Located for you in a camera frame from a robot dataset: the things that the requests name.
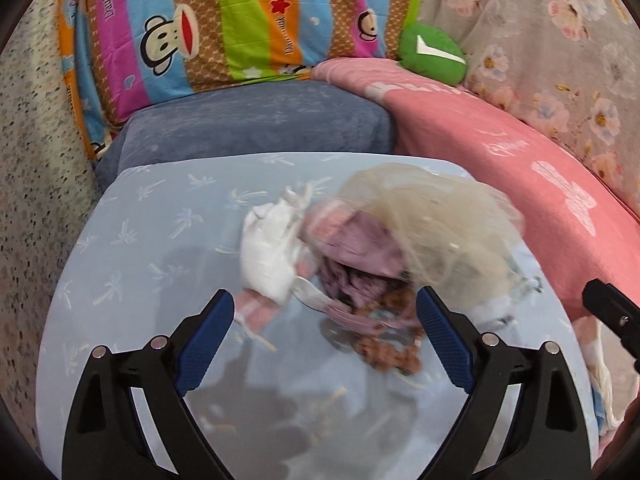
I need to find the grey-blue cushion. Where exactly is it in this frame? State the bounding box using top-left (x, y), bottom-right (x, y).
top-left (95, 80), bottom-right (396, 191)

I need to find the brown fuzzy scrap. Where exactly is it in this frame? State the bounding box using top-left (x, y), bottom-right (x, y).
top-left (356, 285), bottom-right (422, 376)

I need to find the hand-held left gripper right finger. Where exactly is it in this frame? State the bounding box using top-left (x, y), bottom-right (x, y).
top-left (415, 285), bottom-right (596, 480)

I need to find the floral quilt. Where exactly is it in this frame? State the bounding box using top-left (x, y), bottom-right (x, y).
top-left (417, 0), bottom-right (640, 211)

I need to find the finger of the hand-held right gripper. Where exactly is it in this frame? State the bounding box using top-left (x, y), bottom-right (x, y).
top-left (582, 277), bottom-right (640, 361)

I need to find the purple striped cloth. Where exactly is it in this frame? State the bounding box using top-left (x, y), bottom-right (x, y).
top-left (300, 207), bottom-right (426, 333)

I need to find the pink towel blanket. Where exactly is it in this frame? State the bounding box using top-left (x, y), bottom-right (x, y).
top-left (312, 57), bottom-right (640, 321)

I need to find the green plush toy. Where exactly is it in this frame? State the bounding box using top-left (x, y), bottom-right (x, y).
top-left (397, 22), bottom-right (468, 87)

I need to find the white tissue wad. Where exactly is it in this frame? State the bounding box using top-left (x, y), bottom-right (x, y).
top-left (572, 317), bottom-right (618, 433)

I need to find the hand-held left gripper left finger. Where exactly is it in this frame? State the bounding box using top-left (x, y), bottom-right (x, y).
top-left (62, 287), bottom-right (236, 480)

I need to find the white cloth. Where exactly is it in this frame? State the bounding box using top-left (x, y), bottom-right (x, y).
top-left (240, 195), bottom-right (321, 306)

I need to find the light blue palm print tablecloth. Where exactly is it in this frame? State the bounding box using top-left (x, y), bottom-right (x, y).
top-left (35, 152), bottom-right (593, 480)

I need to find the beige mesh net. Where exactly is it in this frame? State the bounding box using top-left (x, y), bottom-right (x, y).
top-left (335, 166), bottom-right (526, 303)

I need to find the colourful monkey print pillow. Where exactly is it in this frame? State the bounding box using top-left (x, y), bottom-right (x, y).
top-left (57, 0), bottom-right (426, 161)

